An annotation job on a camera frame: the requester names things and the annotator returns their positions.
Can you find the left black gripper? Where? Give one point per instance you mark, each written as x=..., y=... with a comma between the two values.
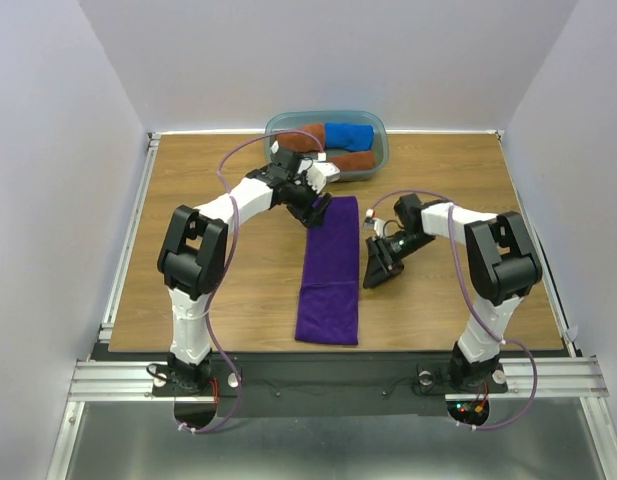
x=317, y=215

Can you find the teal plastic bin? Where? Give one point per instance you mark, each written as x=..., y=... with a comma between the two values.
x=293, y=120

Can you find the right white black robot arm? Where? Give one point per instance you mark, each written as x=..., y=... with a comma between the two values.
x=495, y=262

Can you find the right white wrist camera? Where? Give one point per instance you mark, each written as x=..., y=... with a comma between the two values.
x=373, y=222

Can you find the purple towel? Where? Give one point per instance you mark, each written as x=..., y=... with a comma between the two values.
x=328, y=303

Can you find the brown rolled towel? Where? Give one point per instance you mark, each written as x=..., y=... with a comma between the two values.
x=354, y=161
x=310, y=138

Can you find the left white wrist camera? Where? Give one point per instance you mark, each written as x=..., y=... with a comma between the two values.
x=320, y=173

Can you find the lower brown rolled towel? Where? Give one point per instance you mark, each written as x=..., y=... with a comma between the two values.
x=354, y=161

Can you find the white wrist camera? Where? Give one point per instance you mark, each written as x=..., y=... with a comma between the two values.
x=320, y=173
x=373, y=222

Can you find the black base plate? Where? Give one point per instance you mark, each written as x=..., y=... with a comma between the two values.
x=303, y=382

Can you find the blue rolled towel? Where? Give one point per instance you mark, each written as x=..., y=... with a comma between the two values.
x=349, y=137

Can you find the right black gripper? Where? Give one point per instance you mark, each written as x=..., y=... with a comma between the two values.
x=381, y=265

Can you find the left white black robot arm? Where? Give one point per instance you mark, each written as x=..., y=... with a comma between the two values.
x=200, y=241

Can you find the upper brown rolled towel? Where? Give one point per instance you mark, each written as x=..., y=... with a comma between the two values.
x=310, y=138

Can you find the aluminium frame rail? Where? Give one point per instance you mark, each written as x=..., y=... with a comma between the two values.
x=299, y=431

